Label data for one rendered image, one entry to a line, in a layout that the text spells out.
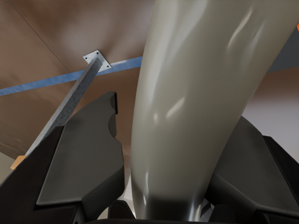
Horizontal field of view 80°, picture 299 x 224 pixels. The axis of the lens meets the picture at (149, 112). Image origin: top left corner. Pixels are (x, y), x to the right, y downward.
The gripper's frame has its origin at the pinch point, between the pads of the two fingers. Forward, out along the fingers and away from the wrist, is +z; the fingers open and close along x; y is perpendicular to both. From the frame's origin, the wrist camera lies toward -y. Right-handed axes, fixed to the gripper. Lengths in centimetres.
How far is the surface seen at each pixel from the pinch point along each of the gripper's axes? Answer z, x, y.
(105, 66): 156, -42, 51
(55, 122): 86, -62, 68
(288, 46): 115, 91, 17
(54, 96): 193, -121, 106
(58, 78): 178, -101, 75
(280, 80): 124, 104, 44
